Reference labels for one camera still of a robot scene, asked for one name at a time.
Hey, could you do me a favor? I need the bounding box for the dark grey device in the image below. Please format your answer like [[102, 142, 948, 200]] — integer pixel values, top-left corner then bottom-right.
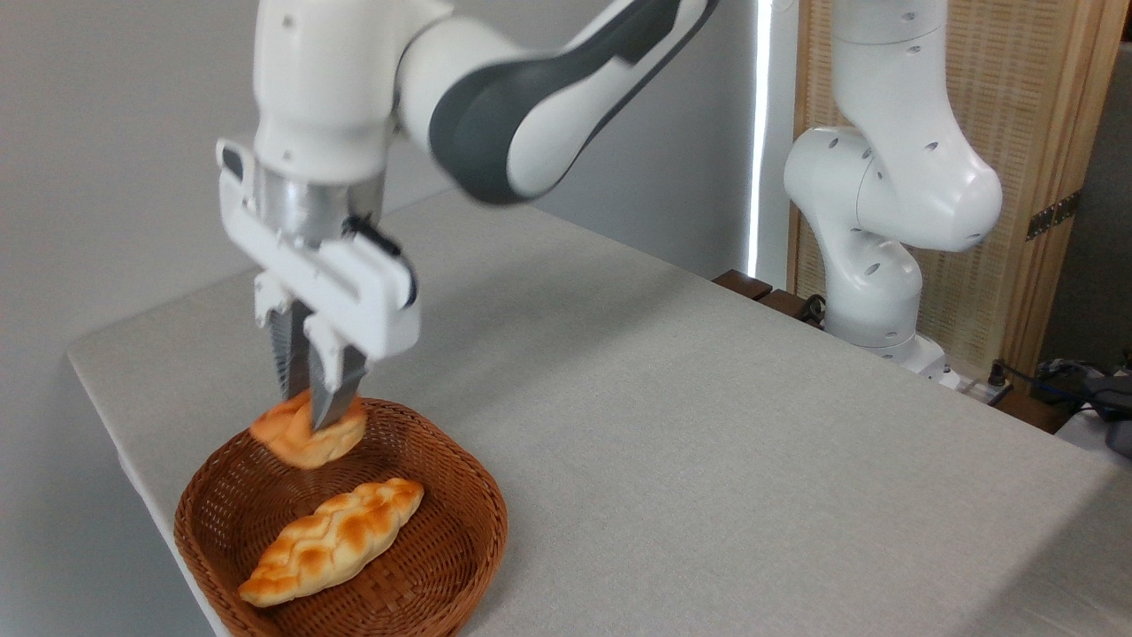
[[1086, 375, 1132, 459]]

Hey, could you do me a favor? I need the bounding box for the black cable bundle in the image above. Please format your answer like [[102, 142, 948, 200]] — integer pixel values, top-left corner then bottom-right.
[[989, 357, 1132, 418]]

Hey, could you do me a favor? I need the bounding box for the long braided bread loaf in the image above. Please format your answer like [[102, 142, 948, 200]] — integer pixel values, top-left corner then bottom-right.
[[237, 478, 425, 608]]

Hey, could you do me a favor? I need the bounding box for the brown wicker basket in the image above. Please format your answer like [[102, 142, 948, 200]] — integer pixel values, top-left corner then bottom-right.
[[173, 397, 509, 637]]

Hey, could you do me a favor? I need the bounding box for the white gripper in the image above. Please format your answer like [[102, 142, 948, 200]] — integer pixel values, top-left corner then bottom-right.
[[217, 139, 422, 433]]

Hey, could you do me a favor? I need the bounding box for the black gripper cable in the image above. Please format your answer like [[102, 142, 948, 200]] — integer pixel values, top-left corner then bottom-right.
[[343, 215, 418, 308]]

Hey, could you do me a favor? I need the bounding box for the dark metal screen hinge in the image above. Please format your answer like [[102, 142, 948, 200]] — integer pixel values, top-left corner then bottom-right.
[[1026, 190, 1082, 242]]

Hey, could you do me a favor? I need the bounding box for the silver metal wrist adapter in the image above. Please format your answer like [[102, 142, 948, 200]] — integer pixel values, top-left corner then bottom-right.
[[259, 168, 386, 249]]

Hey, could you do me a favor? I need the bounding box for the white power strip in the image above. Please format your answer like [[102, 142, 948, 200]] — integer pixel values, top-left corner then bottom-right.
[[939, 370, 1014, 407]]

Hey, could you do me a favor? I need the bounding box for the grey tablecloth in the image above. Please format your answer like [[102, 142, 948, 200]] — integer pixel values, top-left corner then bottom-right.
[[66, 188, 1132, 637]]

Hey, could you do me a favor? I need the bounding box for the round golden bread roll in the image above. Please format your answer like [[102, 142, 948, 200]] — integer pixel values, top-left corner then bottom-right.
[[249, 389, 368, 470]]

